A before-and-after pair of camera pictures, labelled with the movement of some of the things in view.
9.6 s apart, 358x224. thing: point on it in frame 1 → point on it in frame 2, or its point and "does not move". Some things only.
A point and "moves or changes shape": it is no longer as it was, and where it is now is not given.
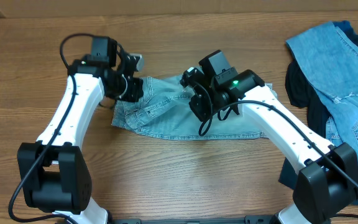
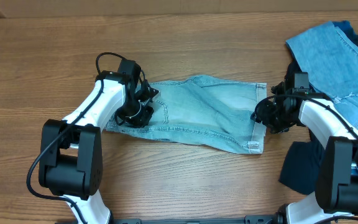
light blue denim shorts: (161, 109) moves or changes shape
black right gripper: (196, 104) → (266, 113)
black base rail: (247, 219) does not move
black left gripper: (136, 92) → (142, 121)
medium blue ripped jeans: (345, 80) does not move
